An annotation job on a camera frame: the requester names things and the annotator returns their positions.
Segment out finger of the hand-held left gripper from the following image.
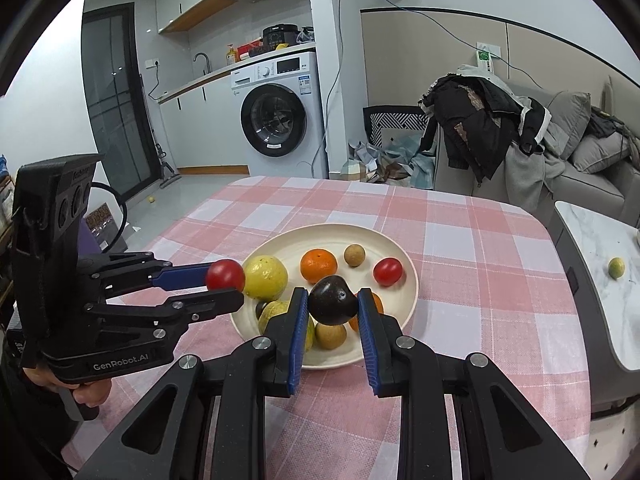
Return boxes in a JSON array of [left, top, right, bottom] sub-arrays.
[[87, 288, 246, 328], [77, 252, 216, 301]]

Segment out grey sofa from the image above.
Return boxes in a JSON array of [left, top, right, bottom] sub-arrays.
[[432, 75, 640, 226]]

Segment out brown printed box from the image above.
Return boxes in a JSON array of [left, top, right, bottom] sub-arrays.
[[85, 202, 121, 241]]

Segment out cream round plate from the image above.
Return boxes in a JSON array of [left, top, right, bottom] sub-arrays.
[[230, 223, 419, 371]]

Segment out pink plaid tablecloth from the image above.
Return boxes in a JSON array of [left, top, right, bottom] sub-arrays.
[[62, 176, 593, 480]]

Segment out floor mop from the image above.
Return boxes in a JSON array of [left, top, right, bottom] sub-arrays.
[[140, 72, 181, 188]]

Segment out marble side table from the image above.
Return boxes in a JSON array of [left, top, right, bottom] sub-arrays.
[[554, 201, 640, 371]]

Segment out large grey cushion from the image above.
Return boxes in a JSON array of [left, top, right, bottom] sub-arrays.
[[547, 91, 592, 161]]

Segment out dark glass door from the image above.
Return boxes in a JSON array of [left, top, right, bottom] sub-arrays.
[[81, 4, 161, 196]]

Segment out small orange mandarin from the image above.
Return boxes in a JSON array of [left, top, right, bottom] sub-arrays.
[[300, 248, 338, 284], [348, 292, 385, 333]]

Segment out black rice cooker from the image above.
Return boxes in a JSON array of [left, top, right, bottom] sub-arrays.
[[262, 24, 300, 52]]

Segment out red tomato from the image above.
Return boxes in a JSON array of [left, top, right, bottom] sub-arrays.
[[206, 259, 247, 292], [373, 257, 404, 287]]

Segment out white washing machine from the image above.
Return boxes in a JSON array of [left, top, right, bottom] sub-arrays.
[[230, 51, 328, 178]]

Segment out flat grey cushion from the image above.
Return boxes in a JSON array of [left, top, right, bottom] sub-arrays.
[[570, 130, 633, 175]]

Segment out dark clothing on sofa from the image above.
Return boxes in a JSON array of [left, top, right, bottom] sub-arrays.
[[590, 107, 640, 171]]

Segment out person's left hand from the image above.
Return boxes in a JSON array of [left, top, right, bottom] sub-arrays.
[[22, 367, 113, 408]]

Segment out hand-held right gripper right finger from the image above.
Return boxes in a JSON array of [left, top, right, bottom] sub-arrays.
[[356, 287, 591, 480]]

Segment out black cable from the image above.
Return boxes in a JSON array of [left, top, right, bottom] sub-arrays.
[[90, 182, 130, 256]]

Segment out yellow-green citrus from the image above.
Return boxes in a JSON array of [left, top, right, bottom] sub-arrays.
[[242, 255, 289, 300]]

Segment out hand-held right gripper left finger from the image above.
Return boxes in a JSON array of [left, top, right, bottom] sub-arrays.
[[62, 287, 311, 480]]

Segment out white kitchen cabinet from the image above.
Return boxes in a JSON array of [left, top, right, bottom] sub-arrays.
[[159, 77, 251, 171]]

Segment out pile of dark clothes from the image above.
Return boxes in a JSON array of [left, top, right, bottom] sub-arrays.
[[419, 74, 551, 186]]

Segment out crumpled bags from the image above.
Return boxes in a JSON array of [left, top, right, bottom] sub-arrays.
[[341, 140, 436, 191]]

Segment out grey hoodie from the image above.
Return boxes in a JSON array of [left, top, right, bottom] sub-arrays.
[[505, 125, 568, 211]]

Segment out black white patterned box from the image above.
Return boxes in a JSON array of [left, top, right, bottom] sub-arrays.
[[364, 105, 431, 161]]

